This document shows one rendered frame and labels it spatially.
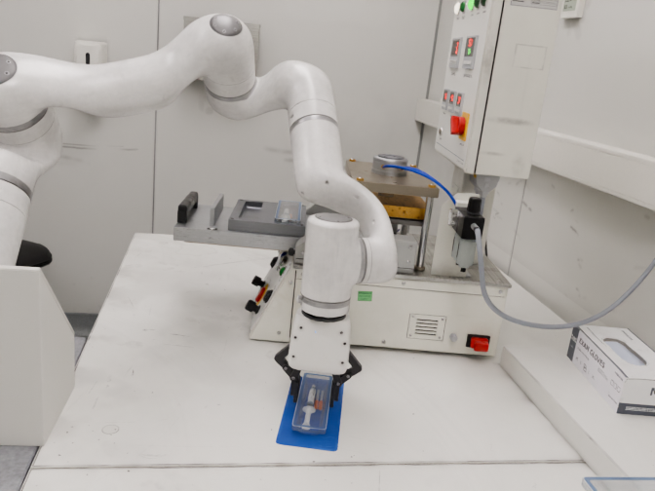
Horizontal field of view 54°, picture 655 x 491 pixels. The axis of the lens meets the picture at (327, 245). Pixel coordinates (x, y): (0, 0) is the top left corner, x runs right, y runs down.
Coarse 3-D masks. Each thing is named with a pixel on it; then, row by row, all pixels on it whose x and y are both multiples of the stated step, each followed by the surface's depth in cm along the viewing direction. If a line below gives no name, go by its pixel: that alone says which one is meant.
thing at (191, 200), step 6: (192, 192) 150; (186, 198) 143; (192, 198) 145; (180, 204) 138; (186, 204) 138; (192, 204) 144; (180, 210) 137; (186, 210) 138; (180, 216) 138; (186, 216) 138; (180, 222) 138
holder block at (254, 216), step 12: (240, 204) 150; (252, 204) 153; (264, 204) 152; (276, 204) 154; (240, 216) 142; (252, 216) 146; (264, 216) 141; (228, 228) 136; (240, 228) 136; (252, 228) 136; (264, 228) 136; (276, 228) 136; (288, 228) 136; (300, 228) 137
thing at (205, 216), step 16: (192, 208) 151; (208, 208) 152; (224, 208) 154; (176, 224) 137; (192, 224) 138; (208, 224) 139; (224, 224) 140; (176, 240) 136; (192, 240) 136; (208, 240) 136; (224, 240) 136; (240, 240) 136; (256, 240) 136; (272, 240) 136; (288, 240) 136
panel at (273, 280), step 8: (280, 256) 158; (288, 256) 145; (288, 264) 138; (272, 272) 156; (264, 280) 163; (272, 280) 149; (280, 280) 137; (272, 288) 141; (272, 296) 135; (256, 304) 150; (264, 304) 139; (256, 320) 138
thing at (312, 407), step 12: (312, 384) 116; (324, 384) 117; (300, 396) 112; (312, 396) 112; (324, 396) 113; (300, 408) 108; (312, 408) 108; (324, 408) 109; (300, 420) 105; (312, 420) 105; (324, 420) 105
